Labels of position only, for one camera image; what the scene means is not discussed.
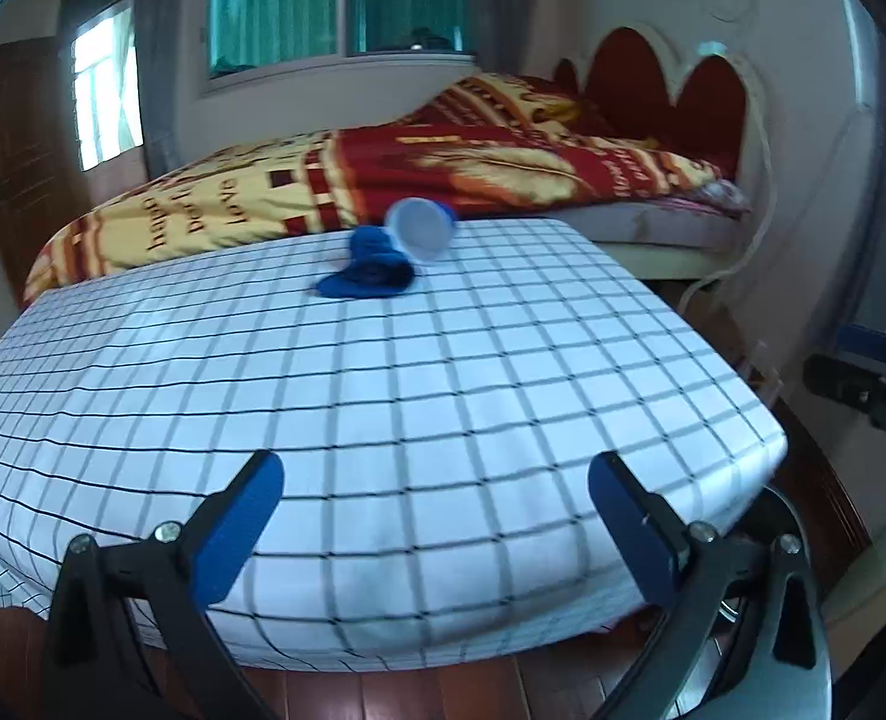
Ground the grey window curtain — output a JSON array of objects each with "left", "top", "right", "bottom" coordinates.
[{"left": 129, "top": 0, "right": 213, "bottom": 188}]

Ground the small bright window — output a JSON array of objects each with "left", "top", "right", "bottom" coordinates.
[{"left": 60, "top": 0, "right": 148, "bottom": 173}]

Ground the white checked tablecloth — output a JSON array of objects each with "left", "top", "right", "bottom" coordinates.
[{"left": 0, "top": 217, "right": 789, "bottom": 672}]

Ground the bed mattress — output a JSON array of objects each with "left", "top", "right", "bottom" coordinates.
[{"left": 578, "top": 195, "right": 753, "bottom": 284}]

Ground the red white bed headboard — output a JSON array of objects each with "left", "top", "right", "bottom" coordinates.
[{"left": 552, "top": 25, "right": 779, "bottom": 188}]

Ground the large glass window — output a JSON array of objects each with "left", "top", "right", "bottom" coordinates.
[{"left": 201, "top": 0, "right": 479, "bottom": 96}]

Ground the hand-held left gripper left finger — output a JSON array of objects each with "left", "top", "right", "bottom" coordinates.
[{"left": 41, "top": 450, "right": 286, "bottom": 720}]

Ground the pink floral sheet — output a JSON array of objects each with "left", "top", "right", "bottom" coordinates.
[{"left": 681, "top": 180, "right": 753, "bottom": 215}]

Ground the brown wooden door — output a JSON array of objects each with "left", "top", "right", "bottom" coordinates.
[{"left": 0, "top": 37, "right": 84, "bottom": 290}]

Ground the blue cloth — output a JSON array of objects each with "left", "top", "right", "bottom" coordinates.
[{"left": 315, "top": 225, "right": 416, "bottom": 300}]

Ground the red yellow printed blanket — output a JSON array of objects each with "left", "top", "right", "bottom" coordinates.
[{"left": 23, "top": 71, "right": 737, "bottom": 310}]

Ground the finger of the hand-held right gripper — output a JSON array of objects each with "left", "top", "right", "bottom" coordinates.
[
  {"left": 833, "top": 322, "right": 886, "bottom": 377},
  {"left": 803, "top": 351, "right": 886, "bottom": 410}
]

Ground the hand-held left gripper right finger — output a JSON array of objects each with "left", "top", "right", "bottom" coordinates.
[{"left": 587, "top": 452, "right": 830, "bottom": 720}]

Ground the black trash bin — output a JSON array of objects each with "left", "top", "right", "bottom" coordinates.
[{"left": 713, "top": 484, "right": 815, "bottom": 625}]

